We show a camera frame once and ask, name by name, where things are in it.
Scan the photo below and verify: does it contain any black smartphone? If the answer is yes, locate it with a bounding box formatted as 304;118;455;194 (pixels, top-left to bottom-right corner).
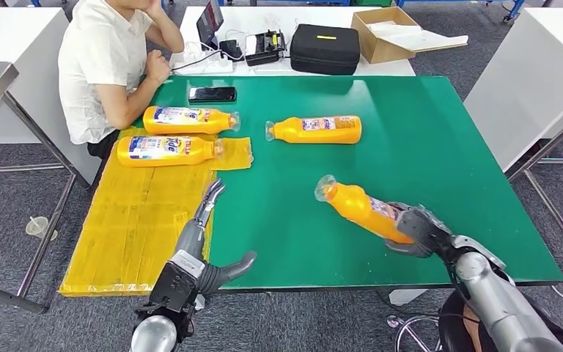
188;86;238;104

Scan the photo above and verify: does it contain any black chair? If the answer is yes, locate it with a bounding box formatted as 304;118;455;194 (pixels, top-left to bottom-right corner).
438;290;563;352

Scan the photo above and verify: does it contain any dark tablet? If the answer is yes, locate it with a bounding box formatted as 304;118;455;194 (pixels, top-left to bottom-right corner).
196;0;225;51

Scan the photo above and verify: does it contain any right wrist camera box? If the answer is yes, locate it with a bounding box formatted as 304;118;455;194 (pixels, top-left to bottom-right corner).
449;234;507;271

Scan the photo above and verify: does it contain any black zip case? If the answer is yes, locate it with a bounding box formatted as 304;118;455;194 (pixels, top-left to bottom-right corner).
289;23;361;76

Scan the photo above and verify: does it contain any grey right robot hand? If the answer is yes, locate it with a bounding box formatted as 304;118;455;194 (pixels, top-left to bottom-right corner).
384;201;457;260

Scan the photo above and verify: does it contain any brown cardboard box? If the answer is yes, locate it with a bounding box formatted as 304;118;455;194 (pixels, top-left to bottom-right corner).
350;6;455;65

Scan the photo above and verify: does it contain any person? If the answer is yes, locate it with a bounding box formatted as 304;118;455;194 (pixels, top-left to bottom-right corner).
461;306;482;352
58;0;186;161

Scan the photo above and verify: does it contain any white power strip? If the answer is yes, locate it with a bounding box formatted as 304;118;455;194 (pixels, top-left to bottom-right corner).
172;53;235;76

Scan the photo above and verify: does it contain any black label printer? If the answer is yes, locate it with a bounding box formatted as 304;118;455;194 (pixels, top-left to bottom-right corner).
243;29;287;67

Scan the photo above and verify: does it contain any clear plastic cup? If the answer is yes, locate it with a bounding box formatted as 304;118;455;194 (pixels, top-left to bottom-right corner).
25;216;59;243

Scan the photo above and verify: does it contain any chrome chair base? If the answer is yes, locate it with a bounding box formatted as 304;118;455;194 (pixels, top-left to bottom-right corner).
386;315;444;352

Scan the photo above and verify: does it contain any blue metal rack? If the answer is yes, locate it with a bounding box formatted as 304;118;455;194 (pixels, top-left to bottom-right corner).
221;0;351;7
397;0;526;24

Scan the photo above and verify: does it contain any yellow taped cardboard mat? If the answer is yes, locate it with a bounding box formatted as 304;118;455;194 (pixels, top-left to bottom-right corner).
58;127;254;297

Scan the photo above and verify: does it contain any white sheet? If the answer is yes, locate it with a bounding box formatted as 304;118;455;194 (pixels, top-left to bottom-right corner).
367;20;469;53

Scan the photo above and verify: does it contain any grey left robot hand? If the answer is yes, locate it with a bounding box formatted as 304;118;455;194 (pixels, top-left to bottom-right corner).
173;178;258;296

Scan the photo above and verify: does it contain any black power cable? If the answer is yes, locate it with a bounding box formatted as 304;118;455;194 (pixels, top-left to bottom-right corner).
170;48;221;74

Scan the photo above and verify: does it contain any black power adapter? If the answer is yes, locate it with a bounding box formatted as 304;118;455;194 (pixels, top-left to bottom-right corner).
219;38;245;62

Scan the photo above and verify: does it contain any orange detergent bottle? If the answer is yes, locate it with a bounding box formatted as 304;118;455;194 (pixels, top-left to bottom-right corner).
264;115;363;146
116;136;225;169
314;174;416;246
142;106;242;136

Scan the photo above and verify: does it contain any white table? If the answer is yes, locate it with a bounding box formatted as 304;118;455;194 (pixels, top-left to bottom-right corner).
0;7;103;186
463;7;563;276
167;5;417;78

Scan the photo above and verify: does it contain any white table foot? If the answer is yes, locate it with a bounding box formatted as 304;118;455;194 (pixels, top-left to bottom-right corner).
389;290;429;307

